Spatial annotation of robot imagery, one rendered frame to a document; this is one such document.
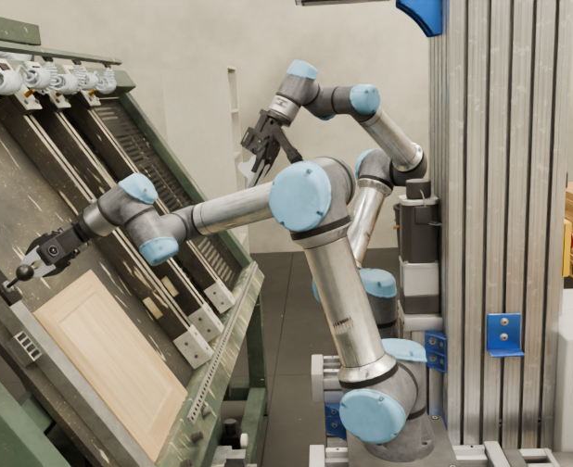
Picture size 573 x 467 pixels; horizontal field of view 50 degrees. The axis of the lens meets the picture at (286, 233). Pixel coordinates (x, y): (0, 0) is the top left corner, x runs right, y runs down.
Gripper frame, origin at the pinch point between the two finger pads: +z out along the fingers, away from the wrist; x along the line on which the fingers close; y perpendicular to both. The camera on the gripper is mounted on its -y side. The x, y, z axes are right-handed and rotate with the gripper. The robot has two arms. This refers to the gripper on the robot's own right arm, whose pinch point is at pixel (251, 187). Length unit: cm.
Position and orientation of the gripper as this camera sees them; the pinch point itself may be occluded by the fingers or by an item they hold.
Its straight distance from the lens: 161.1
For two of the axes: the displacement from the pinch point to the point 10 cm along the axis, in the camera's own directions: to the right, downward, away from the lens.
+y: -8.4, -4.4, 3.3
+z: -4.6, 8.9, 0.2
